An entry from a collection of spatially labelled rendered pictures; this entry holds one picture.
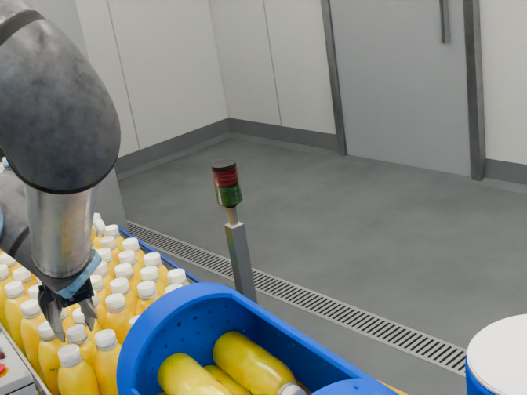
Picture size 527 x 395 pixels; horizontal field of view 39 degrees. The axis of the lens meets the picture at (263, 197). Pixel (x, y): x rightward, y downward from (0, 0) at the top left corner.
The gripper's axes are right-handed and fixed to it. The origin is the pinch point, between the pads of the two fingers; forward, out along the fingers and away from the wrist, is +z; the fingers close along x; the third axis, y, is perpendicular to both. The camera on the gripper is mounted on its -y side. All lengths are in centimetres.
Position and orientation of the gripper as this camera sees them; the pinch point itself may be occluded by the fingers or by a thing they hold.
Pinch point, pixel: (74, 329)
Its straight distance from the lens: 151.4
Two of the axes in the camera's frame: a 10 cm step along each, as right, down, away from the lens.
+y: 5.5, 2.2, -8.1
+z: 1.5, 9.2, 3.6
